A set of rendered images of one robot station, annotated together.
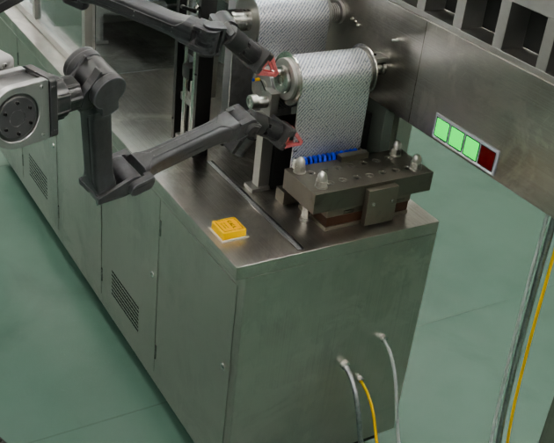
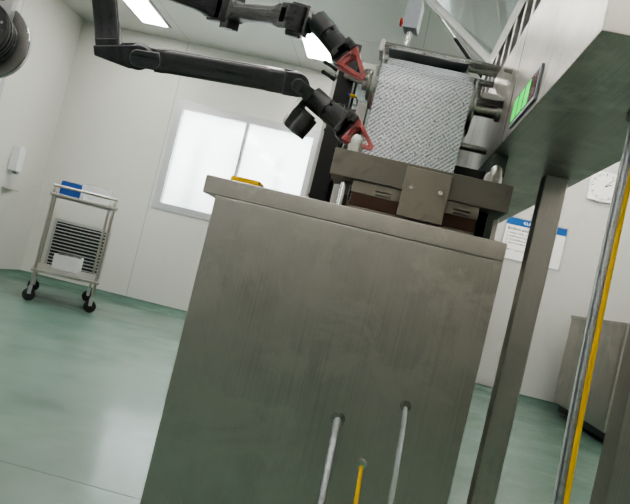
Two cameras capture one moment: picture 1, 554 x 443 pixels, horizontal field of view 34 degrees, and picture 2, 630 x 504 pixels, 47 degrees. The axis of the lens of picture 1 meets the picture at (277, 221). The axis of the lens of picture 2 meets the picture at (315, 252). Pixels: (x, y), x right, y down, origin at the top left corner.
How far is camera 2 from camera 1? 1.97 m
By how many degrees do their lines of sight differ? 49
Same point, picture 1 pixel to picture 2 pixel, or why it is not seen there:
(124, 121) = not seen: hidden behind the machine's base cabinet
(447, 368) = not seen: outside the picture
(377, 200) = (418, 184)
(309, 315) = (292, 297)
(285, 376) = (246, 384)
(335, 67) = (426, 77)
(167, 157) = (187, 56)
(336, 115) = (420, 130)
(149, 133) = not seen: hidden behind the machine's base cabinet
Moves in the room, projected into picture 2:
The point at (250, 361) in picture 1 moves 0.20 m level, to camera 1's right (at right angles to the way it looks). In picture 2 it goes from (201, 327) to (268, 350)
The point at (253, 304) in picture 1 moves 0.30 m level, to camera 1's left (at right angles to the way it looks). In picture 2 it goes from (219, 238) to (134, 219)
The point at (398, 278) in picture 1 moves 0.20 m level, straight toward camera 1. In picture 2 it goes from (436, 309) to (373, 295)
